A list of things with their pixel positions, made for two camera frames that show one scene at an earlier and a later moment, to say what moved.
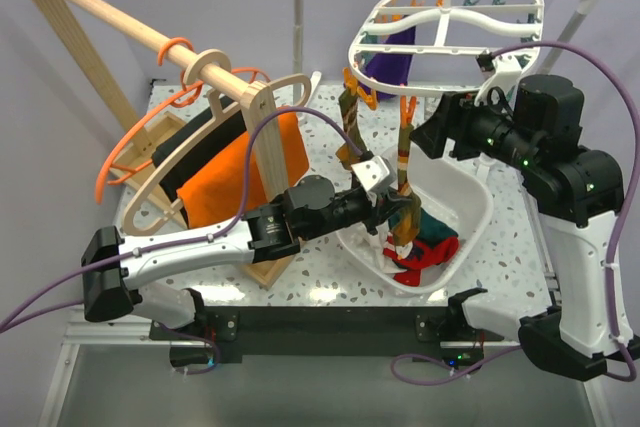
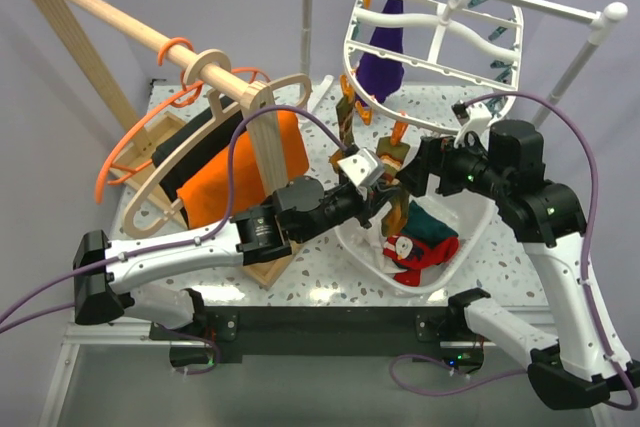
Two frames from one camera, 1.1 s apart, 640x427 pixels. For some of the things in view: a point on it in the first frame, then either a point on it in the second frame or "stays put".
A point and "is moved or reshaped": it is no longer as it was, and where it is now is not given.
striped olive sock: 352,128 is moved or reshaped
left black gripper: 380,207 stays put
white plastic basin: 457,197 stays put
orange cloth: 216,195 stays put
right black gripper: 452,119 → 434,156
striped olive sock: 406,218 is moved or reshaped
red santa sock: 410,277 stays put
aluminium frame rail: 92,333 stays put
